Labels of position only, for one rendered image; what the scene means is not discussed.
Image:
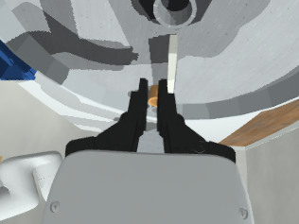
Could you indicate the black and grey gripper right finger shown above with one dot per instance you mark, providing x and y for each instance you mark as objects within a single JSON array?
[{"x": 179, "y": 138}]

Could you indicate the blue open crate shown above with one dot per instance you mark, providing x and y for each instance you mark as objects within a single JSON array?
[{"x": 11, "y": 66}]

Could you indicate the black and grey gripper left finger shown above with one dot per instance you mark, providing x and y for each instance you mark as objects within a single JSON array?
[{"x": 120, "y": 136}]

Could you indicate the bronze bushing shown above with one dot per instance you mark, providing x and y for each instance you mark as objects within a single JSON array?
[{"x": 153, "y": 92}]

